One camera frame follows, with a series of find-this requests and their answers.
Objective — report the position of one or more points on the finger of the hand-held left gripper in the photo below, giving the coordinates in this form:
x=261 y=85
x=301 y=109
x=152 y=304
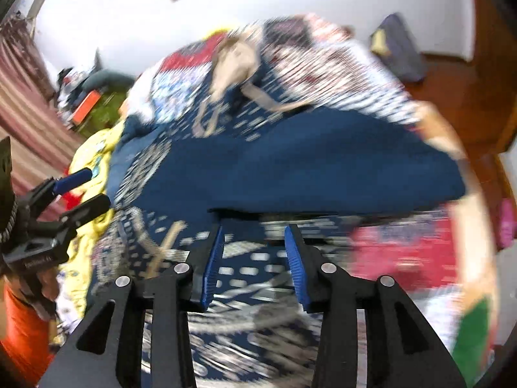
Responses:
x=74 y=178
x=87 y=208

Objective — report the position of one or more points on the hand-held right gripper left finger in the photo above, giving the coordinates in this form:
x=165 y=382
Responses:
x=212 y=268

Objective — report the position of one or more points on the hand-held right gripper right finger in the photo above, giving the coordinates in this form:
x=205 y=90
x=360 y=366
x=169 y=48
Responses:
x=297 y=273

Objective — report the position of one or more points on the navy patterned garment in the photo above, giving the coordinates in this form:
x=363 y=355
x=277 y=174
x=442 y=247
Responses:
x=282 y=169

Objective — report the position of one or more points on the person's left forearm orange sleeve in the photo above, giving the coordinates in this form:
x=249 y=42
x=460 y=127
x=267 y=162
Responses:
x=22 y=339

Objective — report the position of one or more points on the person's left hand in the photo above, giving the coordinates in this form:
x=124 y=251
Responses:
x=46 y=285

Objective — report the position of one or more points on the yellow cloth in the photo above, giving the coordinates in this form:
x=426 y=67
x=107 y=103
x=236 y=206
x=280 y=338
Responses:
x=87 y=250

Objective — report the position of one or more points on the green cloth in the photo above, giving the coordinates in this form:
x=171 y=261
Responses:
x=107 y=115

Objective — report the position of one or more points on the orange box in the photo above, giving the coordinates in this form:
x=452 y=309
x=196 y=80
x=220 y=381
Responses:
x=85 y=106

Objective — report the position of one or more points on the striped curtain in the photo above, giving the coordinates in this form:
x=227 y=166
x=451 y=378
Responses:
x=28 y=101

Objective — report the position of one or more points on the dark grey cushion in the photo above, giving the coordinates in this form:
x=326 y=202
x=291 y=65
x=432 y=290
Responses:
x=103 y=79

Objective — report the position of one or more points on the beige garment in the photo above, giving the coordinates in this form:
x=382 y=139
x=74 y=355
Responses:
x=234 y=64

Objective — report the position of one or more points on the patchwork printed blanket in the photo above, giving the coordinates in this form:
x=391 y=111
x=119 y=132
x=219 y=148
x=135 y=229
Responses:
x=343 y=72

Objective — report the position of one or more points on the pink object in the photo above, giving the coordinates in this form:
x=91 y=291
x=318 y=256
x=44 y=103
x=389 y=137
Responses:
x=507 y=222

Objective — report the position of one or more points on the grey bag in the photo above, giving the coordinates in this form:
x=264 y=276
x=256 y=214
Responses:
x=400 y=52

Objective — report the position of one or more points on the wooden door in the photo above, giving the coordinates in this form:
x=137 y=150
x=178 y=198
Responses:
x=490 y=28

